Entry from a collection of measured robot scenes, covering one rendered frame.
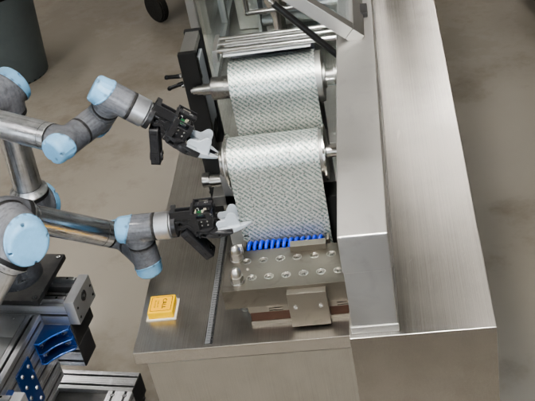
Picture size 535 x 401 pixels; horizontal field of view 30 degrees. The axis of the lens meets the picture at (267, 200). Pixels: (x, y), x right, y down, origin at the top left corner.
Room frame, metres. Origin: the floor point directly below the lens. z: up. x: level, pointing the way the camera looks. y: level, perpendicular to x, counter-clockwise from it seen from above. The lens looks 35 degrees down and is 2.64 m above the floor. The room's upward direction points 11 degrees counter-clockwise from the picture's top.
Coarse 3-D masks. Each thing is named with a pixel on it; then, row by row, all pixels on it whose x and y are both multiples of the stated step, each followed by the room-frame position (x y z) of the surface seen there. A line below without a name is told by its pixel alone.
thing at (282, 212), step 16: (240, 192) 2.14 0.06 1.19; (256, 192) 2.13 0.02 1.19; (272, 192) 2.13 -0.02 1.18; (288, 192) 2.12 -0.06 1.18; (304, 192) 2.11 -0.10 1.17; (320, 192) 2.11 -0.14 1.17; (240, 208) 2.14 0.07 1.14; (256, 208) 2.14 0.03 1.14; (272, 208) 2.13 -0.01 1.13; (288, 208) 2.12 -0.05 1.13; (304, 208) 2.11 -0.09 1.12; (320, 208) 2.11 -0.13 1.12; (256, 224) 2.14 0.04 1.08; (272, 224) 2.13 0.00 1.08; (288, 224) 2.12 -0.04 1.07; (304, 224) 2.12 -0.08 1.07; (320, 224) 2.11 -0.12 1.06
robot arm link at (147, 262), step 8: (128, 248) 2.21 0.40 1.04; (152, 248) 2.17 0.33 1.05; (128, 256) 2.20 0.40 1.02; (136, 256) 2.16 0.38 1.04; (144, 256) 2.16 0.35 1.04; (152, 256) 2.16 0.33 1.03; (136, 264) 2.17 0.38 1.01; (144, 264) 2.16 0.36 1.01; (152, 264) 2.16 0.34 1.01; (160, 264) 2.18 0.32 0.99; (136, 272) 2.18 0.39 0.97; (144, 272) 2.16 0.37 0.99; (152, 272) 2.16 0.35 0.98; (160, 272) 2.18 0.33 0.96
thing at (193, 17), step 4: (188, 0) 3.19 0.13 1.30; (192, 0) 3.19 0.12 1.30; (188, 4) 3.19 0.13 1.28; (192, 4) 3.19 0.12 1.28; (188, 8) 3.19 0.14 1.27; (192, 8) 3.19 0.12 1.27; (196, 8) 3.20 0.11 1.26; (188, 12) 3.19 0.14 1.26; (192, 12) 3.19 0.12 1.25; (196, 12) 3.19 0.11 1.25; (192, 16) 3.19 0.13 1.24; (196, 16) 3.19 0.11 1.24; (192, 20) 3.19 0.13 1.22; (196, 20) 3.19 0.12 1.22; (192, 24) 3.19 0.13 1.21; (196, 24) 3.19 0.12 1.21; (200, 24) 3.21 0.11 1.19; (192, 28) 3.19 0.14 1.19
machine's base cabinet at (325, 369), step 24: (192, 360) 1.92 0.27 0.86; (216, 360) 1.91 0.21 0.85; (240, 360) 1.89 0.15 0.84; (264, 360) 1.88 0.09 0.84; (288, 360) 1.87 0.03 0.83; (312, 360) 1.86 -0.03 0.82; (336, 360) 1.85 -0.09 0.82; (168, 384) 1.93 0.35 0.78; (192, 384) 1.92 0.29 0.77; (216, 384) 1.91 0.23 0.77; (240, 384) 1.90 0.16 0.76; (264, 384) 1.89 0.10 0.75; (288, 384) 1.88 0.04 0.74; (312, 384) 1.87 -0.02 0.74; (336, 384) 1.86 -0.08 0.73
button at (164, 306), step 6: (174, 294) 2.12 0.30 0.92; (150, 300) 2.11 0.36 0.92; (156, 300) 2.11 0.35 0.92; (162, 300) 2.10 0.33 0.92; (168, 300) 2.10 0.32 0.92; (174, 300) 2.10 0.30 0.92; (150, 306) 2.09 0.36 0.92; (156, 306) 2.08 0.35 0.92; (162, 306) 2.08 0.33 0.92; (168, 306) 2.07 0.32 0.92; (174, 306) 2.08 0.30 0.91; (150, 312) 2.06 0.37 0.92; (156, 312) 2.06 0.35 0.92; (162, 312) 2.05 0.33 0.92; (168, 312) 2.05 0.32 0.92; (174, 312) 2.07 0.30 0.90; (150, 318) 2.06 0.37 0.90; (156, 318) 2.06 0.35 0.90
